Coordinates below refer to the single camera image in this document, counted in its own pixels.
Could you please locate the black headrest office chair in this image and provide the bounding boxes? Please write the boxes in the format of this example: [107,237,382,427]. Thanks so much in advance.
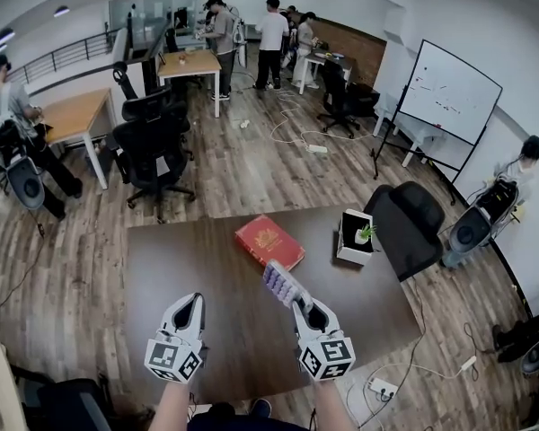
[111,60,193,128]
[111,117,198,224]

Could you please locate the person's shoe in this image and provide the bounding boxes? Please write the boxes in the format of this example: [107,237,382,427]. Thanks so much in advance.
[208,401,235,421]
[250,398,273,419]

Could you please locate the whiteboard on black stand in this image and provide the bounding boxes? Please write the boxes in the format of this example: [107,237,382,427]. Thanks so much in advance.
[370,39,504,206]

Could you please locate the purple white calculator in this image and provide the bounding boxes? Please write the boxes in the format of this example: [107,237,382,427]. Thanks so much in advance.
[262,259,315,309]

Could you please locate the red hardcover book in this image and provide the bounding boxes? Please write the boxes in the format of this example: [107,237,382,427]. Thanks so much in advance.
[234,215,306,272]

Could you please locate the person's right forearm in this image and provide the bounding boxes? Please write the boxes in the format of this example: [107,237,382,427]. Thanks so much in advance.
[314,377,358,431]

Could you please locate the small white table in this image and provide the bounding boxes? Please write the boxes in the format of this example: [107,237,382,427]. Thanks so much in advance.
[372,92,446,168]

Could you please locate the white open box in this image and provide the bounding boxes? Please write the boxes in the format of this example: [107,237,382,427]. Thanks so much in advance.
[335,208,375,267]

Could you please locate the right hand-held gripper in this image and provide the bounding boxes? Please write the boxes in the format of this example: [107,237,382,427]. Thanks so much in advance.
[291,297,357,382]

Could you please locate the person's left forearm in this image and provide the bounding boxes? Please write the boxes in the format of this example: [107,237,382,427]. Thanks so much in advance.
[148,379,190,431]

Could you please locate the person's dark clothing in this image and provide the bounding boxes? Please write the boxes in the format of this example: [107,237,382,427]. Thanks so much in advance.
[188,413,311,431]

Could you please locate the black mesh office chair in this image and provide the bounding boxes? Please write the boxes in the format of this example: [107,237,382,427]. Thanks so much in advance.
[363,180,446,283]

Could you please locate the glass partition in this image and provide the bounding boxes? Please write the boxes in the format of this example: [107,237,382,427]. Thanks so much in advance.
[109,0,199,31]

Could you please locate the dark desk white legs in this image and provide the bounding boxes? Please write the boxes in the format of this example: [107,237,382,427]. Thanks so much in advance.
[298,48,356,96]

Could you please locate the dark brown table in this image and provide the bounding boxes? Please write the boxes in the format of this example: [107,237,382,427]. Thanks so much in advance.
[124,202,422,406]

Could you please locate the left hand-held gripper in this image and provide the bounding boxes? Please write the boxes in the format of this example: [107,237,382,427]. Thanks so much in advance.
[144,292,209,384]

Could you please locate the person's right shoe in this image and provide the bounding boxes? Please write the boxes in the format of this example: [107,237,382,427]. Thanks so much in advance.
[250,398,273,419]

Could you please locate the person's left shoe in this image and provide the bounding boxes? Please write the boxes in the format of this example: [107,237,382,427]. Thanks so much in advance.
[208,401,235,421]

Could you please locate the light wooden desk white legs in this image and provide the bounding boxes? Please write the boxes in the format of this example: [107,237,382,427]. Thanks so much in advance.
[156,49,222,119]
[40,88,118,190]

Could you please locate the black floor cable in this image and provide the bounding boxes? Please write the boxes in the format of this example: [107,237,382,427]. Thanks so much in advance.
[357,278,428,428]
[464,321,495,381]

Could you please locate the white floor cable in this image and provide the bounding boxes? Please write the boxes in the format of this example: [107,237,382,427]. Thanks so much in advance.
[269,90,374,145]
[345,361,466,428]

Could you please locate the small potted green plant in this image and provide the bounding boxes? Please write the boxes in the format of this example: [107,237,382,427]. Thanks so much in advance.
[353,224,378,245]

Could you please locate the black metal railing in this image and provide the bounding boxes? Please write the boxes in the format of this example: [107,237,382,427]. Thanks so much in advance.
[6,29,122,84]

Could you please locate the black armrest office chair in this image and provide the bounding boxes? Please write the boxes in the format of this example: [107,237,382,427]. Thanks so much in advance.
[11,365,118,431]

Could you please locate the thin black tether cable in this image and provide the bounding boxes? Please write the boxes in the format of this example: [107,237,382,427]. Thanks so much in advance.
[0,208,49,313]

